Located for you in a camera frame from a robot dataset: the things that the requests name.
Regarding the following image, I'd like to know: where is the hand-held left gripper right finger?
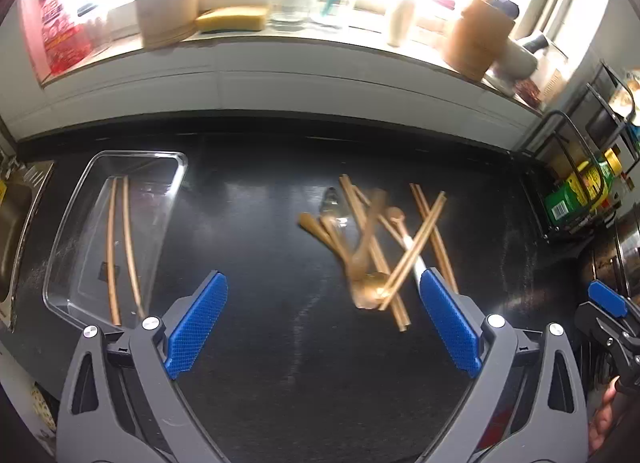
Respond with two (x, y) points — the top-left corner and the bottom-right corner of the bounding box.
(419, 267), (588, 463)

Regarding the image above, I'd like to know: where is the white stone mortar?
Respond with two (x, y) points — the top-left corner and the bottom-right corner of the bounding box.
(492, 38), (538, 83)

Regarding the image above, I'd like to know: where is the white plastic bottle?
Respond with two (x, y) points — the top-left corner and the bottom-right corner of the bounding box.
(386, 0), (418, 47)

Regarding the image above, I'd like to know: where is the person's right hand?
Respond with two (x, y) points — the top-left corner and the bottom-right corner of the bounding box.
(589, 377), (623, 455)

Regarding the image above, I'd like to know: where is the steel sink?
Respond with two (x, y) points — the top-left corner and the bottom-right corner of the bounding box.
(0, 158), (56, 331)

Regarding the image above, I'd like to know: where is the plain bamboo container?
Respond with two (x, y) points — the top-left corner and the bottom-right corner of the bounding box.
(134, 0), (198, 49)

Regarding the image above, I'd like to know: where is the tall black shelf rack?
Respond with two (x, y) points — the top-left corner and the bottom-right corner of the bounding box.
(585, 60), (640, 164)

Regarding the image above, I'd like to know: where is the engraved bamboo utensil holder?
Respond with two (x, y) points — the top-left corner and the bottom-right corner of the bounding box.
(442, 0), (517, 83)

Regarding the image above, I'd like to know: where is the pile of wooden chopsticks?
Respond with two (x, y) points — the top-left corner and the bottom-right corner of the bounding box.
(339, 174), (458, 333)

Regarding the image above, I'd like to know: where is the yellow cap oil bottle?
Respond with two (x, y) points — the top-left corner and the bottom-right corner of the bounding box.
(580, 148), (623, 204)

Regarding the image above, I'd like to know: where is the wooden chopstick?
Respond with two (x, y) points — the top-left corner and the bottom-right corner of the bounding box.
(121, 177), (147, 320)
(106, 177), (122, 327)

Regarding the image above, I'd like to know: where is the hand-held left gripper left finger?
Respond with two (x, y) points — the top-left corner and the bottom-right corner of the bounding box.
(56, 270), (236, 463)

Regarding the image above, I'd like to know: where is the grey stone pestle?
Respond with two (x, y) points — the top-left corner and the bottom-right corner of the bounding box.
(520, 30), (551, 54)

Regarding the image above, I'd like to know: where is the yellow sponge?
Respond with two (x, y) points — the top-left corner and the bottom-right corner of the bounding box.
(194, 4), (271, 34)

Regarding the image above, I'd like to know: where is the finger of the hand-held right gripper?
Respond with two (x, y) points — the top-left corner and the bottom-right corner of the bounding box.
(587, 279), (640, 325)
(574, 302), (640, 369)

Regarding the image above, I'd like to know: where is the green label oil bottle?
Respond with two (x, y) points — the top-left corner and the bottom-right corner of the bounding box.
(544, 163), (601, 224)

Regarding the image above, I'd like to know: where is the low black wire rack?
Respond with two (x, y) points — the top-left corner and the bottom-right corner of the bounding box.
(515, 110), (618, 244)

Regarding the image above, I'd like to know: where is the dark metal pot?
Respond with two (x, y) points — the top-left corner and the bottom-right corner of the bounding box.
(580, 213), (640, 304)

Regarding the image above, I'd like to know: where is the clear plastic tray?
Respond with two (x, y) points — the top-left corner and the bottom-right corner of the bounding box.
(42, 150), (189, 331)

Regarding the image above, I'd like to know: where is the glass jar of chili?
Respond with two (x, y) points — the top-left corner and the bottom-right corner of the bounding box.
(515, 78), (545, 106)

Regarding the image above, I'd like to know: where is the wooden spoon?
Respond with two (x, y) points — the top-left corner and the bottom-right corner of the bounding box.
(320, 216), (362, 289)
(350, 188), (389, 274)
(298, 212), (353, 269)

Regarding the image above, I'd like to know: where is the white-handled golden spoon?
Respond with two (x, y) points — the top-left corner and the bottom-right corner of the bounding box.
(385, 206), (432, 280)

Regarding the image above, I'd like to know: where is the silver metal spoon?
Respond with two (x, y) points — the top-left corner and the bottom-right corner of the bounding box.
(322, 187), (352, 230)

